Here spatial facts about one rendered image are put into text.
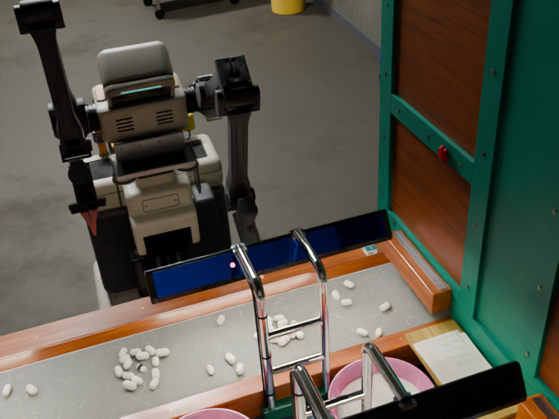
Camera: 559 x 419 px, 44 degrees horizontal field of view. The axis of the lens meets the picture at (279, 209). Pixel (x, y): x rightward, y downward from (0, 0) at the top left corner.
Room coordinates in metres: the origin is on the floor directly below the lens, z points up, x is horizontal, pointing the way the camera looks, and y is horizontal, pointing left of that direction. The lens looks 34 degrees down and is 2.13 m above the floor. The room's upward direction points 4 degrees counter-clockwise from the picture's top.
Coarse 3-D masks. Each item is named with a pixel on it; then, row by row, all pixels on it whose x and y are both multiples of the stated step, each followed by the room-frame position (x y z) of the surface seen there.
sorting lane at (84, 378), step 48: (336, 288) 1.58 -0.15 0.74; (384, 288) 1.56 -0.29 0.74; (144, 336) 1.44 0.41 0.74; (192, 336) 1.43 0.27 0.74; (240, 336) 1.41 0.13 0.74; (336, 336) 1.38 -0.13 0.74; (0, 384) 1.30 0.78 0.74; (48, 384) 1.29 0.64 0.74; (96, 384) 1.28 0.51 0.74; (144, 384) 1.26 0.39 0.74; (192, 384) 1.25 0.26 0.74
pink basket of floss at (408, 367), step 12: (360, 360) 1.26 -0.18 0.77; (396, 360) 1.25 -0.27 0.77; (348, 372) 1.24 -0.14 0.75; (360, 372) 1.25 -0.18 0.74; (396, 372) 1.24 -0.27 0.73; (408, 372) 1.23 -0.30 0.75; (420, 372) 1.21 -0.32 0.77; (336, 384) 1.20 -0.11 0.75; (348, 384) 1.22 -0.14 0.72; (420, 384) 1.19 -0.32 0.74; (432, 384) 1.16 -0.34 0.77; (336, 396) 1.18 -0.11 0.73; (336, 408) 1.15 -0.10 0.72
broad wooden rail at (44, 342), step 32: (352, 256) 1.70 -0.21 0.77; (384, 256) 1.70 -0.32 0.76; (224, 288) 1.59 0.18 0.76; (288, 288) 1.59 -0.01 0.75; (64, 320) 1.51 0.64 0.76; (96, 320) 1.50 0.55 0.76; (128, 320) 1.48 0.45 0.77; (160, 320) 1.49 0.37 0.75; (0, 352) 1.39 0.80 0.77; (32, 352) 1.39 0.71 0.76; (64, 352) 1.40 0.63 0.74
